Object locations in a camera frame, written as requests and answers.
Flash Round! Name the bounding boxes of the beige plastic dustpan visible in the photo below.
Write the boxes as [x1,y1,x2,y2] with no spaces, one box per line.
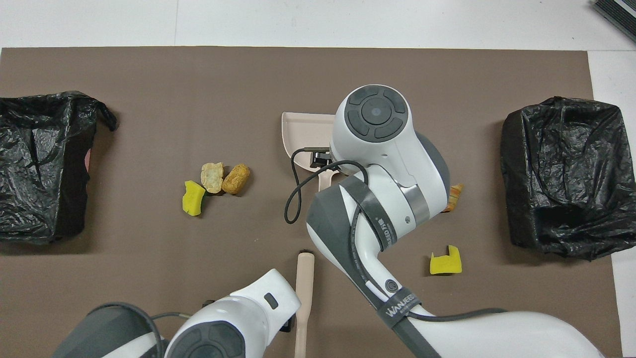
[281,112,348,192]

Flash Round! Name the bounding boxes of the beige brush with black bristles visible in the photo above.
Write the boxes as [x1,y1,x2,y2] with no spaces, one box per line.
[294,248,316,358]

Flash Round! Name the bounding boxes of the brown bread roll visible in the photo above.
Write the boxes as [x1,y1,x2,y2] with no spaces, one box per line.
[221,164,250,194]

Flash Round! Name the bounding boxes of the yellow sponge block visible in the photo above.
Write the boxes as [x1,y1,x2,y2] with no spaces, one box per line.
[182,180,207,217]

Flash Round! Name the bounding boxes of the pale ridged bread piece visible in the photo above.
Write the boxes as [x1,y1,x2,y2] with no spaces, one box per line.
[200,162,224,193]

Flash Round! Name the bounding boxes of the black bag lined bin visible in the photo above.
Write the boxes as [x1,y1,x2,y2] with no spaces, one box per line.
[500,96,636,262]
[0,91,118,245]

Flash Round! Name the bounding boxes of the brown table mat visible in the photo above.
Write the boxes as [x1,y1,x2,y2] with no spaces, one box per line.
[0,47,624,358]

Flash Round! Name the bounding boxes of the striped orange bread piece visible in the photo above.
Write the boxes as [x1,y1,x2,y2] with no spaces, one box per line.
[442,183,464,213]

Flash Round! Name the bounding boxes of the yellow sponge with square notch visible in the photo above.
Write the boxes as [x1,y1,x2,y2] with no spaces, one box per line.
[430,245,463,275]

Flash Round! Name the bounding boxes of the dark ribbed panel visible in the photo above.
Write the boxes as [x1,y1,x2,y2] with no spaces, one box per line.
[591,0,636,30]

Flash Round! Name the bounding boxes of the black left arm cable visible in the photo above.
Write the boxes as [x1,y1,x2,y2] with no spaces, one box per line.
[89,302,192,358]

